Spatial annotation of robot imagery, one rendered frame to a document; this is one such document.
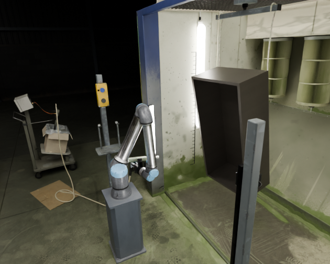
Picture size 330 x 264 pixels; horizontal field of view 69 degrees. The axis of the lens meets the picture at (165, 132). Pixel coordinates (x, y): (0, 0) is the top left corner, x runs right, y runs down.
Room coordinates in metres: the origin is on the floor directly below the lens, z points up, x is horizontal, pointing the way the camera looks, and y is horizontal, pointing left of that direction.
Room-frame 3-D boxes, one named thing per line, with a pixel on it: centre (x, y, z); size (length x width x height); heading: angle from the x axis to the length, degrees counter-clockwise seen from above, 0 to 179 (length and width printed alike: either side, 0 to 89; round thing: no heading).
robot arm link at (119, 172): (1.91, 0.42, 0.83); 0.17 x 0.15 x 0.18; 15
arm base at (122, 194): (1.90, 0.42, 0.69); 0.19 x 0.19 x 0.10
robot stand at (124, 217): (1.90, 0.42, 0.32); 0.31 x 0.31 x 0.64; 26
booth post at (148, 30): (2.85, 0.15, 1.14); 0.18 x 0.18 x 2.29; 26
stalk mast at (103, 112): (2.74, 0.72, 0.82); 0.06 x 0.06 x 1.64; 26
